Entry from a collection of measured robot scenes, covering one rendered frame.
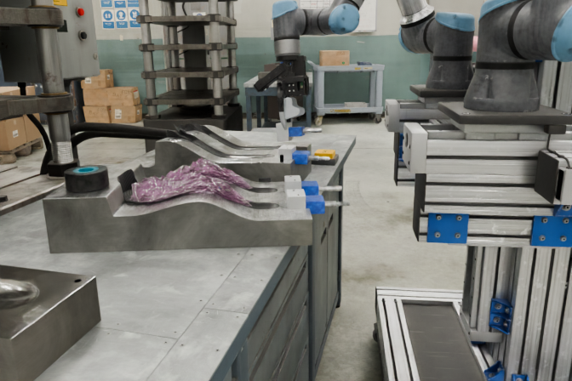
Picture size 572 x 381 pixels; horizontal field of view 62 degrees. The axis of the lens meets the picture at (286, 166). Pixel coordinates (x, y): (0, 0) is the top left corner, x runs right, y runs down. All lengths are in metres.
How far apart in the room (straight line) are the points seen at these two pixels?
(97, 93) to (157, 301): 7.36
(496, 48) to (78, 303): 0.89
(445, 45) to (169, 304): 1.14
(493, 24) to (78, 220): 0.90
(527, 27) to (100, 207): 0.86
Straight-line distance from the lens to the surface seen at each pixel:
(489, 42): 1.09
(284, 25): 1.39
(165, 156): 1.31
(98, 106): 8.06
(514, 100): 1.07
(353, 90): 7.75
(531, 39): 1.01
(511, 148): 1.10
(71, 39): 1.86
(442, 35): 1.57
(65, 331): 0.70
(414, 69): 7.86
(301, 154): 1.22
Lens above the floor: 1.18
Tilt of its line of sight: 15 degrees down
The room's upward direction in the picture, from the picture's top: 1 degrees counter-clockwise
